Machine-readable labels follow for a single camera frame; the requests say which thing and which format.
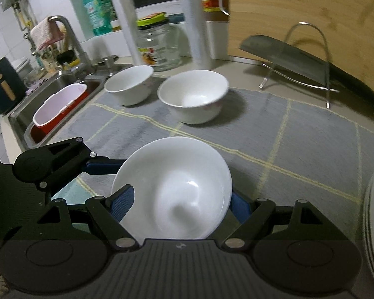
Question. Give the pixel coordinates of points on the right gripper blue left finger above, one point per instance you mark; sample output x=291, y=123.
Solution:
x=121, y=202

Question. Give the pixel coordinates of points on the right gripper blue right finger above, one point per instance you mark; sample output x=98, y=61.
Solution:
x=240, y=208

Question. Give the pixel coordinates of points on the white bowl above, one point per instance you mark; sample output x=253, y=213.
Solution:
x=182, y=190
x=132, y=85

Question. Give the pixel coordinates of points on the white bowl floral rim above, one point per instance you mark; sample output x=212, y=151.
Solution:
x=195, y=96

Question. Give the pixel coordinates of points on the steel kitchen faucet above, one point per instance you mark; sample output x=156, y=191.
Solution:
x=74, y=41

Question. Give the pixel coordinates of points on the grey checked table mat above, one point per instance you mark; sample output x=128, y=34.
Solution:
x=275, y=147

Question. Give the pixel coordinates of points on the red white plastic basin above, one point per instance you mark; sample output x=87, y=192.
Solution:
x=58, y=105

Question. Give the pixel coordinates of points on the stainless steel sink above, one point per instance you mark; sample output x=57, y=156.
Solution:
x=21, y=118

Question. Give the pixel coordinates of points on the black air fryer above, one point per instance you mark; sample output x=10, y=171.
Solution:
x=12, y=88

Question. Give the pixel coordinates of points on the pink dish cloth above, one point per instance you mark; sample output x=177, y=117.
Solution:
x=45, y=33

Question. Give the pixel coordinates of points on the glass jar green lid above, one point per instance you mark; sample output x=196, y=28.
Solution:
x=158, y=42

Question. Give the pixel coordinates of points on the green dish soap bottle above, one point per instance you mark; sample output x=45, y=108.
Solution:
x=99, y=15

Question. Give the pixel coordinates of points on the cling film roll short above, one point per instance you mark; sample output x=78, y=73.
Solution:
x=126, y=14

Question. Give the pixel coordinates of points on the bamboo cutting board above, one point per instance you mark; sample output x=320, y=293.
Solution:
x=347, y=26

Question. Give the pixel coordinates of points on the cling film roll tall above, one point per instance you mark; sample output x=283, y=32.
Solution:
x=196, y=29

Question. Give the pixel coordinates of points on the metal wire rack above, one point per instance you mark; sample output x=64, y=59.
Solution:
x=284, y=55

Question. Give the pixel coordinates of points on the black handled cleaver knife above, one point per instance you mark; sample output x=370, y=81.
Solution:
x=254, y=45

